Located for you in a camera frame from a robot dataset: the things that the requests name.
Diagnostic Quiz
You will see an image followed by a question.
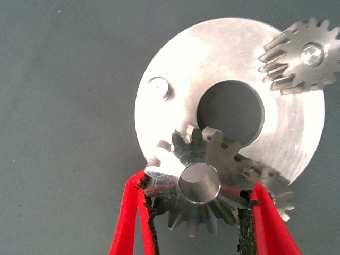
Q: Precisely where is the small steel planetary gear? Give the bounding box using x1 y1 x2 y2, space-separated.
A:
257 17 340 95
144 124 256 237
245 158 296 223

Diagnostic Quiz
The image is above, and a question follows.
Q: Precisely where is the round metal carrier plate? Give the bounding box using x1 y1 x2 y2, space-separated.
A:
134 17 326 186

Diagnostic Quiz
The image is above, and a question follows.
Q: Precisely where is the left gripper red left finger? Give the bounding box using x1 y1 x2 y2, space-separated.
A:
107 171 160 255

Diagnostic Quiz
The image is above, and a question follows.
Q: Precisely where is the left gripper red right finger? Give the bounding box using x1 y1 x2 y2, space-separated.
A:
235 177 304 255

